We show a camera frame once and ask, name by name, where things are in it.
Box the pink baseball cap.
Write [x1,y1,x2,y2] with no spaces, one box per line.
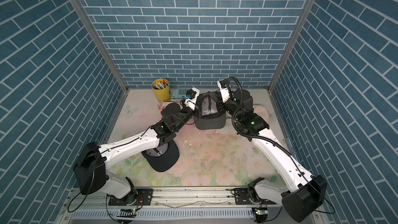
[158,101,173,111]

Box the beige Colorado baseball cap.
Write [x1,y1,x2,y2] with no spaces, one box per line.
[254,105,269,123]

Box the grey baseball cap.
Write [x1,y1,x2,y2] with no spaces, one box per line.
[194,91,226,130]

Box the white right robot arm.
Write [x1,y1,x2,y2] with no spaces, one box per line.
[217,77,328,223]

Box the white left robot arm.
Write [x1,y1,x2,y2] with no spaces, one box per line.
[73,103,194,199]

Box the black baseball cap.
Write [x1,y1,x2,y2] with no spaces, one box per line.
[142,140,180,172]

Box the yellow pen holder cup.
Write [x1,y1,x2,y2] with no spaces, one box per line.
[151,78,172,102]

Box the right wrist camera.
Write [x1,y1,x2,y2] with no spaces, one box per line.
[217,79,230,103]

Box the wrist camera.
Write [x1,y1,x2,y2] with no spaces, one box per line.
[217,79,230,103]
[181,88,200,111]

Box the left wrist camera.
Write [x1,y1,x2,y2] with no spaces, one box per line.
[181,88,200,111]

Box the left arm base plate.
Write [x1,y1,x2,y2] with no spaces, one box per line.
[108,188,153,207]

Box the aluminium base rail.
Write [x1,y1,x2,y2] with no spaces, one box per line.
[55,186,330,224]

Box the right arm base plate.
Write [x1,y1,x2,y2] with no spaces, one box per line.
[230,188,276,205]

